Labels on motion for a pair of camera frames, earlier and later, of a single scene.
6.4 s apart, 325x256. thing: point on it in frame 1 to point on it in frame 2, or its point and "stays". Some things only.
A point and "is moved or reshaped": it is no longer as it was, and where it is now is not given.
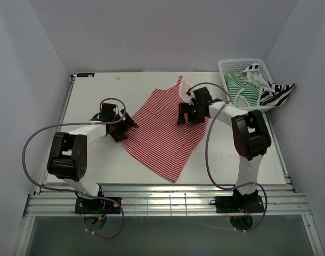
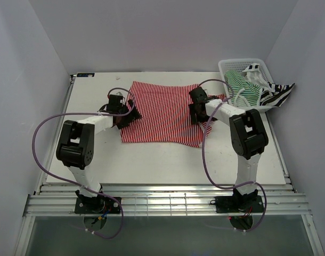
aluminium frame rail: x=137 y=200 stays
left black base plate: x=100 y=205 stays
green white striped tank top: x=241 y=93 stays
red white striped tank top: x=157 y=141 is moved or reshaped
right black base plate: x=241 y=204 stays
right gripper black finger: x=183 y=108 to x=196 y=114
